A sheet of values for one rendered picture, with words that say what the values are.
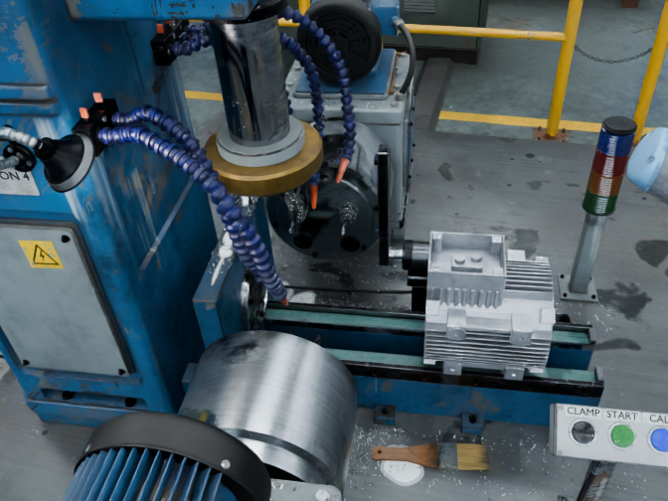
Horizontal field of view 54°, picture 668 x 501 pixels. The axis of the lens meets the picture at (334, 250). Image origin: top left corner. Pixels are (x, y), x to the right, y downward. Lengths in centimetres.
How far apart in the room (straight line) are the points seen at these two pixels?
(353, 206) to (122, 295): 49
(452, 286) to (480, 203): 73
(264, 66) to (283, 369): 40
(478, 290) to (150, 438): 62
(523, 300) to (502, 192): 75
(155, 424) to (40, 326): 58
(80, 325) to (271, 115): 46
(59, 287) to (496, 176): 122
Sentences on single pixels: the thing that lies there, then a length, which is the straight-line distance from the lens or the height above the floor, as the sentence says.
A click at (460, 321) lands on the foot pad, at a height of 107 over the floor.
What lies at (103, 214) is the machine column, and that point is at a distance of 94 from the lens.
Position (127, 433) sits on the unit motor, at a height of 136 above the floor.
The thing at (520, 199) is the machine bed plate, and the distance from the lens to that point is 178.
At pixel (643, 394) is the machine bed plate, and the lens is 139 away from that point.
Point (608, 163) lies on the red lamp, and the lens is 131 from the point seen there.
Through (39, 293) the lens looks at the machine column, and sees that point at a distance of 109.
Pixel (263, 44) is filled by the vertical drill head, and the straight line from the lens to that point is 88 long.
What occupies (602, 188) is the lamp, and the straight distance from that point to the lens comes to 134.
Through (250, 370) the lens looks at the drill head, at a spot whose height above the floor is 116.
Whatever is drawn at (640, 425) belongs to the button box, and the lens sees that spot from 99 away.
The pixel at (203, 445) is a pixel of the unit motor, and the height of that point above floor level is 135.
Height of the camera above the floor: 184
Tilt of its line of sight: 41 degrees down
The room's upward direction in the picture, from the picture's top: 4 degrees counter-clockwise
